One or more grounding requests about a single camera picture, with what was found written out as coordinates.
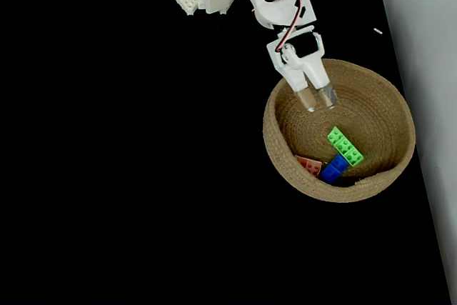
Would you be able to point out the green lego block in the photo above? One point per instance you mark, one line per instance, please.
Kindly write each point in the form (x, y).
(344, 146)

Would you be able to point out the blue lego block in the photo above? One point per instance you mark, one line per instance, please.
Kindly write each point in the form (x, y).
(333, 171)

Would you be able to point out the small white strip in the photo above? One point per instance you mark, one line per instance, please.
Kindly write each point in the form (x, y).
(377, 31)

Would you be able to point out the pink lego block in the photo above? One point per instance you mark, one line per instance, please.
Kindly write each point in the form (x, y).
(312, 166)

